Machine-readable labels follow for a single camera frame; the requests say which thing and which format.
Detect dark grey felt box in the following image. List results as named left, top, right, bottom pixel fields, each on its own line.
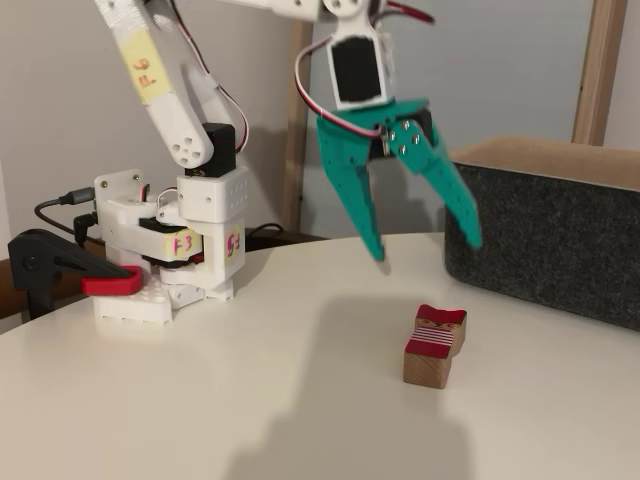
left=442, top=135, right=640, bottom=332

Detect black USB cable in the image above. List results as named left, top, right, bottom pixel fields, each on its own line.
left=33, top=187, right=101, bottom=236

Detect thin black cable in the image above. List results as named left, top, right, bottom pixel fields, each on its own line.
left=243, top=222, right=285, bottom=251

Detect black barrel plug cable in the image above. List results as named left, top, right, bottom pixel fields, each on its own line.
left=73, top=211, right=100, bottom=247

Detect light wooden post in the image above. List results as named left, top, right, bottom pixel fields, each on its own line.
left=282, top=20, right=317, bottom=236
left=571, top=0, right=629, bottom=147

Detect black clamp with red jaw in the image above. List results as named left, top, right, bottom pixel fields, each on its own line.
left=7, top=228, right=145, bottom=321

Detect dark low furniture piece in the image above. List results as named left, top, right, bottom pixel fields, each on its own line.
left=244, top=228, right=331, bottom=254

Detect red white black servo wire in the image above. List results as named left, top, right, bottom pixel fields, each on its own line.
left=167, top=0, right=250, bottom=156
left=382, top=0, right=435, bottom=24
left=293, top=43, right=389, bottom=142

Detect wooden block red striped top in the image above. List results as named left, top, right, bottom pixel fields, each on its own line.
left=402, top=303, right=469, bottom=390

